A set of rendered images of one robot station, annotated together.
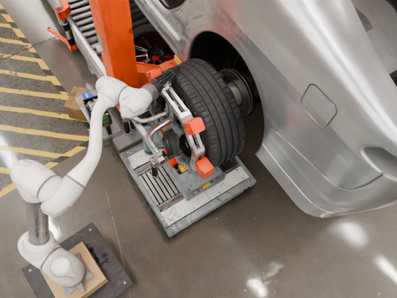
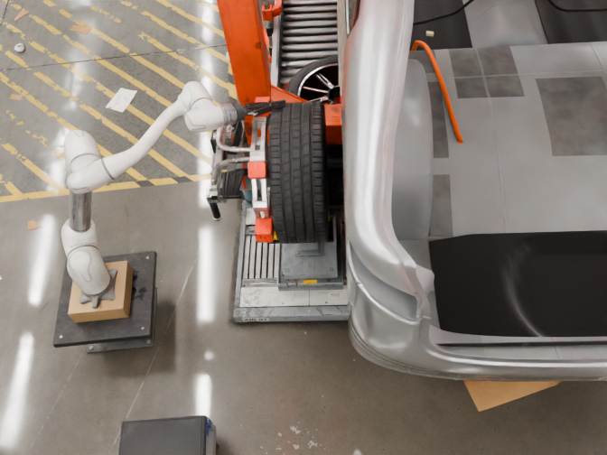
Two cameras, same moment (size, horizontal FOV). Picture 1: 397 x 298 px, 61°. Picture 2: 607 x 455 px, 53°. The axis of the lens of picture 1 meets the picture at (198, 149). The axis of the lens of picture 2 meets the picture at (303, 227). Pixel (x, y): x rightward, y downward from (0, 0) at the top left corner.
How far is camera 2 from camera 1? 1.40 m
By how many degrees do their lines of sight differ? 25
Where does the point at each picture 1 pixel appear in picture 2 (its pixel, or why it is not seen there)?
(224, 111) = (302, 169)
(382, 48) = not seen: outside the picture
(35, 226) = (72, 205)
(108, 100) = (182, 106)
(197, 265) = (244, 371)
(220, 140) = (284, 201)
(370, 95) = (358, 177)
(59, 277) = (72, 269)
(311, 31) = (352, 91)
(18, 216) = (107, 218)
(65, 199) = (87, 178)
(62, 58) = not seen: hidden behind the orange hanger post
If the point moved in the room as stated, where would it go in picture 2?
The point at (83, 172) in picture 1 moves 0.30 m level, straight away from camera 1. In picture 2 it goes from (116, 161) to (128, 109)
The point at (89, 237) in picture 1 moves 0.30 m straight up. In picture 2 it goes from (141, 264) to (124, 235)
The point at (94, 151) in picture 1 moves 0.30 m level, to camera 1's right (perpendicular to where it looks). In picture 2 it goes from (137, 147) to (184, 182)
